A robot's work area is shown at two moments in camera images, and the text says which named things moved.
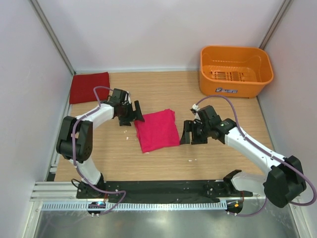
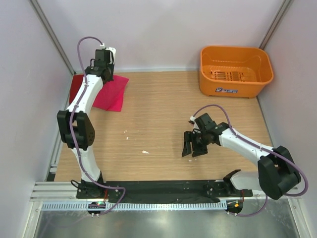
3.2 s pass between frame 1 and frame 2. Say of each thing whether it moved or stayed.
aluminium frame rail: stayed
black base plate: stayed
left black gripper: moved
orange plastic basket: stayed
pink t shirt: moved
